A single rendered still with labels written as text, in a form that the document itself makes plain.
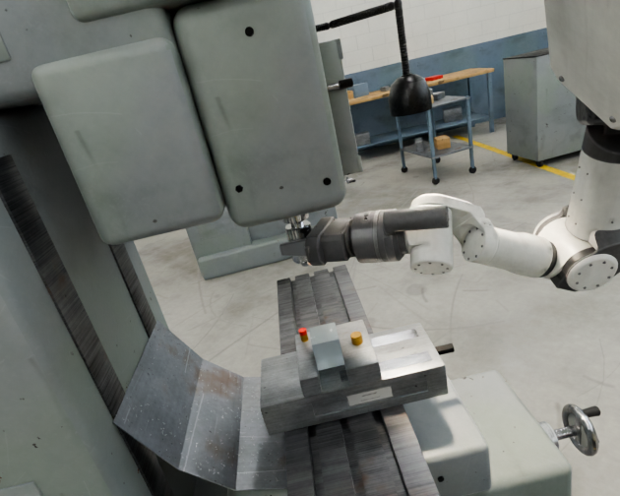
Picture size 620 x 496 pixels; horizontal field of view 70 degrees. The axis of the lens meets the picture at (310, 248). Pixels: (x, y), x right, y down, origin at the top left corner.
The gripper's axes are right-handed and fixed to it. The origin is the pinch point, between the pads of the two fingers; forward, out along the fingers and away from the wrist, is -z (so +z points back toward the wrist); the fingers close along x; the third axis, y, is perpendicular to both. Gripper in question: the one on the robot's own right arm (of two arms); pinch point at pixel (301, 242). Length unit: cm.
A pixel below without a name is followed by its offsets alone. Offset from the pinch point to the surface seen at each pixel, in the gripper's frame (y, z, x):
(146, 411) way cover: 21.0, -27.3, 23.2
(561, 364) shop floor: 124, 56, -121
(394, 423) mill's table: 32.9, 13.6, 9.3
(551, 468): 54, 40, -2
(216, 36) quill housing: -34.9, 0.6, 10.9
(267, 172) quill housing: -15.9, 2.2, 10.1
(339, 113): -20.7, 10.8, -2.7
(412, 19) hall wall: -52, -64, -687
